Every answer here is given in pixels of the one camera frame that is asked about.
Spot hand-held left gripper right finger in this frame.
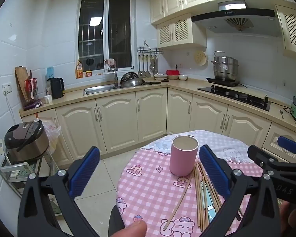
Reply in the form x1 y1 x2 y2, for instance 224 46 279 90
199 144 282 237

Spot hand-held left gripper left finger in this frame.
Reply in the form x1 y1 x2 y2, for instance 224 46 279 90
17 146 100 237

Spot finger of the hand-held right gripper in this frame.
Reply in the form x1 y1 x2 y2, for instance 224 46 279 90
247 145 281 172
277 135 296 157

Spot light blue utensil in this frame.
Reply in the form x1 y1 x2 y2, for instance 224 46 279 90
204 183 219 221

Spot pink cup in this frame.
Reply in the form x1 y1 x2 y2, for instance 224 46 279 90
170 134 199 176

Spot pile of wooden chopsticks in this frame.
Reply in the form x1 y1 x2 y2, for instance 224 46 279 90
162 162 244 232

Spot person's right hand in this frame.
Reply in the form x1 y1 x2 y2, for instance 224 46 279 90
278 201 296 237

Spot person's left hand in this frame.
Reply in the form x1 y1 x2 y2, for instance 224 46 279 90
116 221 148 237

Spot white fringed bear cloth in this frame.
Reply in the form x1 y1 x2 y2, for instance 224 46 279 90
139 130 256 165

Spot clear plastic bag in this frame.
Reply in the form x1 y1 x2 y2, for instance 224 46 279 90
42 121 62 155

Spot cream lower kitchen cabinets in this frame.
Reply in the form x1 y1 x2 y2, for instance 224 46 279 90
21 87 296 163

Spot dark chair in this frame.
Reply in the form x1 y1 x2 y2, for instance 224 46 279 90
108 204 126 237

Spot brown rice cooker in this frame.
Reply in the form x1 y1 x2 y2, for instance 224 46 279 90
4 120 50 163

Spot pink checkered tablecloth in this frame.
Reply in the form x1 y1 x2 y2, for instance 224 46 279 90
116 130 264 237

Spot black gas stove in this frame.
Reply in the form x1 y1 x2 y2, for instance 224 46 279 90
197 86 271 111

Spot metal shelf rack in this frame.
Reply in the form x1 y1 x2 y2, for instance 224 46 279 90
0 150 62 215

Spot steel sink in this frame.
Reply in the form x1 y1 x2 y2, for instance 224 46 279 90
83 84 121 96

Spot black induction cooker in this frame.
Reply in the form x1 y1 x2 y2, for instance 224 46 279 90
206 77 240 87

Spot purple tray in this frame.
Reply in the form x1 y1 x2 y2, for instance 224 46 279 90
22 100 43 111

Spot black electric kettle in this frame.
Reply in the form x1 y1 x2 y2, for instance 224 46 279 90
47 77 65 100

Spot steel steamer pot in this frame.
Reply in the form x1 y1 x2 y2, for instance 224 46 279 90
211 51 239 81

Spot metal faucet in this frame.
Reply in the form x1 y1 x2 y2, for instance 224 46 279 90
104 59 119 89

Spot red utensil holder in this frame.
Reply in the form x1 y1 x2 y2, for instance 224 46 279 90
25 78 38 103

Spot orange bottle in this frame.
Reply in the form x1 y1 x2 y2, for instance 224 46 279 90
76 60 84 79

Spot steel wok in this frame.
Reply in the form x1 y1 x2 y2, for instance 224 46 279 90
120 78 146 88

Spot black colander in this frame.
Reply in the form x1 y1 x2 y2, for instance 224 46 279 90
120 72 138 86

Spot wooden cutting board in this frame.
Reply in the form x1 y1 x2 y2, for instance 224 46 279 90
15 66 31 104

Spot round yellow steamer plate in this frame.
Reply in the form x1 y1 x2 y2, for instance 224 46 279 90
195 51 208 66

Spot cream lattice door cabinet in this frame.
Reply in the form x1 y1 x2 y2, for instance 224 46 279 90
156 12 207 49
275 4 296 57

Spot kitchen window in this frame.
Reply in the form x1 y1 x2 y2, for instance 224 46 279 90
78 0 135 76

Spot range hood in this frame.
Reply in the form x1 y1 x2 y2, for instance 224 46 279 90
191 0 283 37

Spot black power cable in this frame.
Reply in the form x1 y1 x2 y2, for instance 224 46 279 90
270 101 293 114

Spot white power cable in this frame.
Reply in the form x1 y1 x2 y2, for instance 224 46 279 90
5 92 17 126

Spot wall utensil rack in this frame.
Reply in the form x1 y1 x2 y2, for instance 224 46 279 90
137 40 164 55

